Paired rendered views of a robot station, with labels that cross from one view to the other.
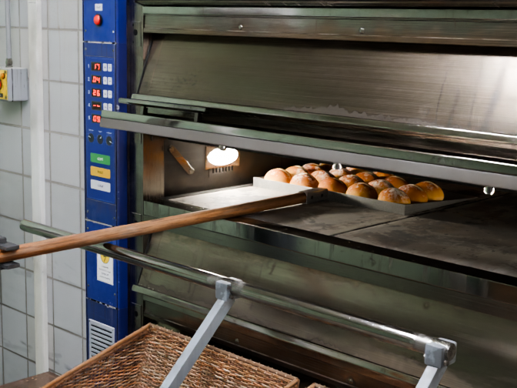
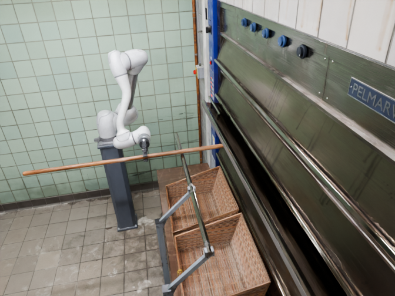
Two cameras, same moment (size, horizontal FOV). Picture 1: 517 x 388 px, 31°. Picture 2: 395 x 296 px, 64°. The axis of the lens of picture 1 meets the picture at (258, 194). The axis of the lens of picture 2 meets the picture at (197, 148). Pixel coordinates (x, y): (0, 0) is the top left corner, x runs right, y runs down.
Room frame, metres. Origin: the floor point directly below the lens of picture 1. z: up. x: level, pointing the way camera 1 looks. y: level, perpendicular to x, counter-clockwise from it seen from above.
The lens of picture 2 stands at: (0.58, -0.89, 2.33)
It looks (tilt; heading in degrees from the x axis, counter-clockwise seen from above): 31 degrees down; 37
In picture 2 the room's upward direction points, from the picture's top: 3 degrees counter-clockwise
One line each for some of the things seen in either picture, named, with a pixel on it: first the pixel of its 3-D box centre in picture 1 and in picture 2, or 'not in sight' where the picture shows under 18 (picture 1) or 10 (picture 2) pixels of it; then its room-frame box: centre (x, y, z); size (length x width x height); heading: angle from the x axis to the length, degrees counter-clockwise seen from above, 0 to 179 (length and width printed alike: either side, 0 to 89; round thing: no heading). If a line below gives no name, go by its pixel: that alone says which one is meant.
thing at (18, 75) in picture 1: (8, 83); (200, 71); (2.87, 0.78, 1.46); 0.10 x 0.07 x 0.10; 47
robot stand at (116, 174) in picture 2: not in sight; (119, 185); (2.06, 1.21, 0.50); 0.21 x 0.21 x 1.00; 48
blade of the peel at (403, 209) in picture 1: (362, 187); not in sight; (2.68, -0.31, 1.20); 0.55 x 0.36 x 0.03; 46
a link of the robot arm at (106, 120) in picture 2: not in sight; (107, 123); (2.08, 1.21, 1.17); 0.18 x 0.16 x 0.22; 174
